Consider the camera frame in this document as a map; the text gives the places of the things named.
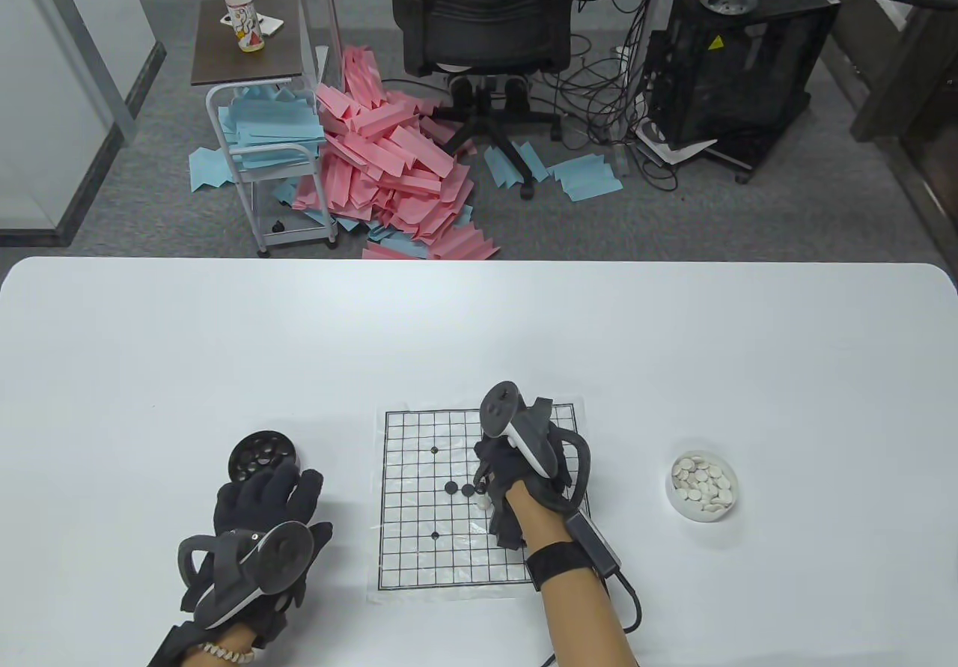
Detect black computer tower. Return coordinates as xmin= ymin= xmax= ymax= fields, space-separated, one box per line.
xmin=645 ymin=0 xmax=843 ymax=174

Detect person's right forearm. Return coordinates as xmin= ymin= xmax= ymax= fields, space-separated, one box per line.
xmin=505 ymin=487 xmax=641 ymax=667

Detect person's right hand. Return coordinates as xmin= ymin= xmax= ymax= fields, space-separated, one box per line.
xmin=473 ymin=398 xmax=592 ymax=550

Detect white paper packet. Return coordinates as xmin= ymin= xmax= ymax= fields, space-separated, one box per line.
xmin=219 ymin=12 xmax=285 ymax=35

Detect white round container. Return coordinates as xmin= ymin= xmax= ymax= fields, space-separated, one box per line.
xmin=666 ymin=450 xmax=739 ymax=522

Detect grid board sheet in plastic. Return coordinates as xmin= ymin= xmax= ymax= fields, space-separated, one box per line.
xmin=372 ymin=398 xmax=599 ymax=602

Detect black office chair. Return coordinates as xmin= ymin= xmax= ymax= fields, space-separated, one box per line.
xmin=388 ymin=0 xmax=583 ymax=200

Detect black left wrist camera strap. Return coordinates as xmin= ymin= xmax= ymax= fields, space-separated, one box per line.
xmin=146 ymin=622 xmax=207 ymax=667

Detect black right wrist camera strap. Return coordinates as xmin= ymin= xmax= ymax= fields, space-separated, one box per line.
xmin=526 ymin=511 xmax=622 ymax=591

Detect stack of blue paper sheets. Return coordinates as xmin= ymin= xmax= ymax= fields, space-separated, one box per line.
xmin=217 ymin=87 xmax=326 ymax=170

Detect brown side table top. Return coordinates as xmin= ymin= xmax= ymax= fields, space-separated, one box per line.
xmin=191 ymin=0 xmax=309 ymax=88

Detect blue paper sheet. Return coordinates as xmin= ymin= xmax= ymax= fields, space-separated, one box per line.
xmin=483 ymin=141 xmax=551 ymax=189
xmin=189 ymin=147 xmax=233 ymax=193
xmin=546 ymin=154 xmax=623 ymax=204

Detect black round container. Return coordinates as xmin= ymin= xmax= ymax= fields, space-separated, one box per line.
xmin=227 ymin=430 xmax=298 ymax=482

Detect pile of black Go stones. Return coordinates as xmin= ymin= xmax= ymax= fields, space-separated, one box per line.
xmin=238 ymin=436 xmax=291 ymax=473

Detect tangle of black cables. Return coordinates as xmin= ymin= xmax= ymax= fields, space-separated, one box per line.
xmin=554 ymin=0 xmax=678 ymax=192

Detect pile of white Go stones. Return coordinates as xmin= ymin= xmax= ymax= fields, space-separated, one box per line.
xmin=671 ymin=456 xmax=733 ymax=511

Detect white papers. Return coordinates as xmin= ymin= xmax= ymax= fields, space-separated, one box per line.
xmin=635 ymin=119 xmax=719 ymax=166

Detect grey hand controller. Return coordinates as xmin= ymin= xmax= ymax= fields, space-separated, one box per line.
xmin=176 ymin=521 xmax=315 ymax=632
xmin=479 ymin=383 xmax=592 ymax=503

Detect grey right hand controller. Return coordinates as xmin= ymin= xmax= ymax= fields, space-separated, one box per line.
xmin=479 ymin=383 xmax=592 ymax=503

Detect person's left forearm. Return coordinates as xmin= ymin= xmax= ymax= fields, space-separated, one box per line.
xmin=198 ymin=626 xmax=259 ymax=667

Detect grey left hand controller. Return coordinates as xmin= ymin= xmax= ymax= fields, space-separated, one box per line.
xmin=176 ymin=521 xmax=315 ymax=632

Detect pile of pink paper sheets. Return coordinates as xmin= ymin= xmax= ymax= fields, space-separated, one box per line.
xmin=290 ymin=44 xmax=501 ymax=262

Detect person's left hand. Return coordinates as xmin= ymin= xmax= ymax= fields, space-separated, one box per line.
xmin=182 ymin=460 xmax=334 ymax=645

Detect white metal cart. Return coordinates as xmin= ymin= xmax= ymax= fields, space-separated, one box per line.
xmin=206 ymin=76 xmax=339 ymax=258

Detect clear drink bottle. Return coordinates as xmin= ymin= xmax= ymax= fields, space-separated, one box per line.
xmin=222 ymin=0 xmax=265 ymax=54

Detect black wrist camera strap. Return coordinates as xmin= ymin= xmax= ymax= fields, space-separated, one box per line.
xmin=146 ymin=622 xmax=207 ymax=667
xmin=526 ymin=511 xmax=622 ymax=591

